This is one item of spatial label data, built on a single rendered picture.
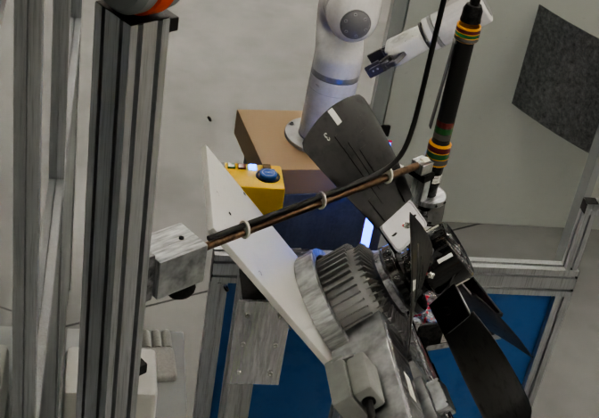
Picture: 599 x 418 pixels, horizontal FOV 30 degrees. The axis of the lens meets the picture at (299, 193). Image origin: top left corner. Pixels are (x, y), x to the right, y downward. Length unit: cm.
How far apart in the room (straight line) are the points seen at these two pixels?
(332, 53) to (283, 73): 266
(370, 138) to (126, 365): 66
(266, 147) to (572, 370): 160
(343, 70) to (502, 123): 167
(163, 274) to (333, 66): 112
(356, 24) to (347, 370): 95
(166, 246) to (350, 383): 42
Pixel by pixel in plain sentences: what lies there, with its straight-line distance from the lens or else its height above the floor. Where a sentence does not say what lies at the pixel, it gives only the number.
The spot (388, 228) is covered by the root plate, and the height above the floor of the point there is 125.
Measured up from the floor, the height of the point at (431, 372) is 110.
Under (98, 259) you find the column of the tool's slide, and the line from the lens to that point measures 164.
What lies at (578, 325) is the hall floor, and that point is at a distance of 414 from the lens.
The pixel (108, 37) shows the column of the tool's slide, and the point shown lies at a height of 176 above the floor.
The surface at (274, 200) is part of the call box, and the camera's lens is 249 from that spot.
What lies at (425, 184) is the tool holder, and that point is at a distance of 210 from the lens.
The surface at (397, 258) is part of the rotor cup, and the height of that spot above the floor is 119.
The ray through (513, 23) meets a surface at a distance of 410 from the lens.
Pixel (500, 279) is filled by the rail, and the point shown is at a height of 83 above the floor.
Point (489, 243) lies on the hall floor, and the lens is 442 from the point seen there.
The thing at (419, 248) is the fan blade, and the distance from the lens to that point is 184.
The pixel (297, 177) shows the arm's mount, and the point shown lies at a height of 98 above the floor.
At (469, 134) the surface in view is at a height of 41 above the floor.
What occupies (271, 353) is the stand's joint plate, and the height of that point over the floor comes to 103.
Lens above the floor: 240
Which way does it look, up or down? 33 degrees down
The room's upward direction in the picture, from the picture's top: 10 degrees clockwise
